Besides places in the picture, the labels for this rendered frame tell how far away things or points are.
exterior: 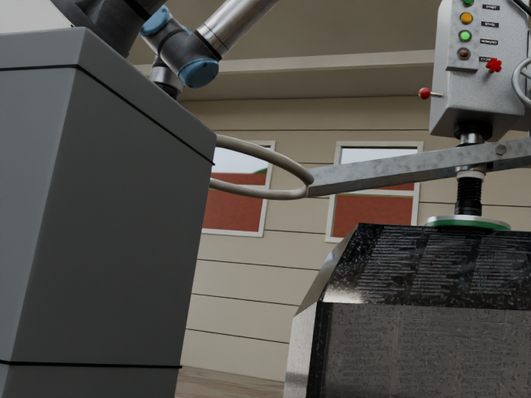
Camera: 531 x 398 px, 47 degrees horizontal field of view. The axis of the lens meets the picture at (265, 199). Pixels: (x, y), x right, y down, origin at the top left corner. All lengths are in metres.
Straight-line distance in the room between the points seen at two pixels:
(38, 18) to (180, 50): 0.48
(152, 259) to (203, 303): 7.78
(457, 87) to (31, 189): 1.17
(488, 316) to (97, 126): 0.87
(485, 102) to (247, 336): 7.03
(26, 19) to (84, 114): 0.29
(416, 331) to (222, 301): 7.35
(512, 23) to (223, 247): 7.29
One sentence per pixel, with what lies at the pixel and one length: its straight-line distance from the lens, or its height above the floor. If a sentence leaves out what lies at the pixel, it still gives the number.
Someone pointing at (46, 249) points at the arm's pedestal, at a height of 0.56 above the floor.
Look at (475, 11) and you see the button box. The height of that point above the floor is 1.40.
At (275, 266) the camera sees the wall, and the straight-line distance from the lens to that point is 8.43.
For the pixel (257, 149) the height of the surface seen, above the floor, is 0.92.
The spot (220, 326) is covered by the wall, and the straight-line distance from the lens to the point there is 8.59.
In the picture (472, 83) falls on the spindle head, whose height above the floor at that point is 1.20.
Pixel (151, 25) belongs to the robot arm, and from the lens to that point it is 1.49.
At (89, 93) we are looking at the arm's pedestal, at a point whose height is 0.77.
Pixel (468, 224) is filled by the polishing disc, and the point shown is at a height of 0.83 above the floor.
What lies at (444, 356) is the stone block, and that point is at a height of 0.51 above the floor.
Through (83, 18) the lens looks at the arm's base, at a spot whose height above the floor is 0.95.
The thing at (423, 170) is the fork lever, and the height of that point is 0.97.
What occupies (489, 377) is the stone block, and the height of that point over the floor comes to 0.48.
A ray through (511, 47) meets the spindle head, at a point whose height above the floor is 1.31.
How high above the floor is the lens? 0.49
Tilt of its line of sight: 13 degrees up
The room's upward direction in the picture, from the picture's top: 8 degrees clockwise
